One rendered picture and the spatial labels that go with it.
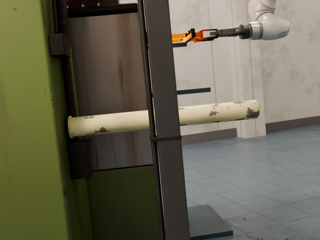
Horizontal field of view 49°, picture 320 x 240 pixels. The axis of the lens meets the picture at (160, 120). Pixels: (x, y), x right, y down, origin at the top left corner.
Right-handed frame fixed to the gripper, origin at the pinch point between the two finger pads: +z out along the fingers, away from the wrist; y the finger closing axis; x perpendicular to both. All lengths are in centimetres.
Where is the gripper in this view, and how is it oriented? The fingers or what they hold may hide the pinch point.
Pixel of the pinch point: (208, 34)
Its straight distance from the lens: 180.2
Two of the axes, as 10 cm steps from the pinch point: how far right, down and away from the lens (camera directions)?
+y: -1.4, -0.7, 9.9
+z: -9.9, 1.0, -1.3
